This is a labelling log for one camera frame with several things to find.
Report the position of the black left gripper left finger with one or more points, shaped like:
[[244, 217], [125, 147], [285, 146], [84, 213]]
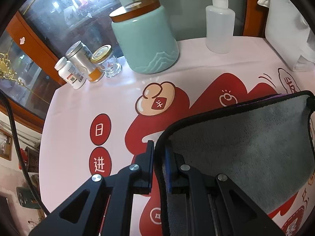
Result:
[[102, 205]]

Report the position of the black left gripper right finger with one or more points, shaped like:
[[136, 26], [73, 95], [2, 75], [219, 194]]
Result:
[[200, 204]]

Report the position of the purple grey microfiber towel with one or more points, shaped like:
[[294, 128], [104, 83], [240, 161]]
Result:
[[264, 146]]

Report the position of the pink printed tablecloth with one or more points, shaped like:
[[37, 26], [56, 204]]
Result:
[[101, 126]]

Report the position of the white pill bottle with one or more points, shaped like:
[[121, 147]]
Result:
[[69, 73]]

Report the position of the small glass jar gold lid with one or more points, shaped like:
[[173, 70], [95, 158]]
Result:
[[106, 61]]

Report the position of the silver metal tin can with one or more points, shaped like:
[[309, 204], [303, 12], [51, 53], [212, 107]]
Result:
[[79, 55]]

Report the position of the teal ceramic canister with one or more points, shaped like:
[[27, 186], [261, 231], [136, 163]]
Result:
[[144, 34]]

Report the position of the clear squeeze wash bottle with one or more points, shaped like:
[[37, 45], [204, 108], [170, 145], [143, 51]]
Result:
[[220, 20]]

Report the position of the white countertop appliance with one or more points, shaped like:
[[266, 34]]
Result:
[[290, 35]]

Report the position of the glass sliding door wooden frame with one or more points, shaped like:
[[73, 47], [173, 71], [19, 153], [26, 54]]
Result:
[[35, 34]]

